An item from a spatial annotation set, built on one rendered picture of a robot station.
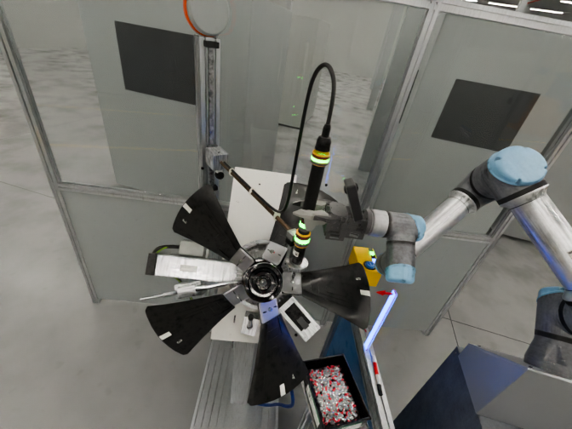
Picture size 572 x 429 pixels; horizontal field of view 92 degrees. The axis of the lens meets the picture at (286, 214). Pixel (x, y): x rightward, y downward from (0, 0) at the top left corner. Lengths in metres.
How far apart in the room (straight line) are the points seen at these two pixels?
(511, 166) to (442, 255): 1.20
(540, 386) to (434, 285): 1.27
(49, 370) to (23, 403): 0.18
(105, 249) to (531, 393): 2.09
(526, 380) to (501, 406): 0.14
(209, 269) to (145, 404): 1.18
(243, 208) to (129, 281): 1.30
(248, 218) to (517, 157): 0.87
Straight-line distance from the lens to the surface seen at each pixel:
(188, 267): 1.06
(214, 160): 1.22
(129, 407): 2.08
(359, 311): 0.95
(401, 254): 0.80
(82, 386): 2.22
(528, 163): 0.95
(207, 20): 1.22
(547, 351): 1.10
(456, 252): 2.07
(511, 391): 1.06
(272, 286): 0.86
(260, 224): 1.14
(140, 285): 2.25
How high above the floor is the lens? 1.86
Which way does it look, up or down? 33 degrees down
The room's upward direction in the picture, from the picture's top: 10 degrees clockwise
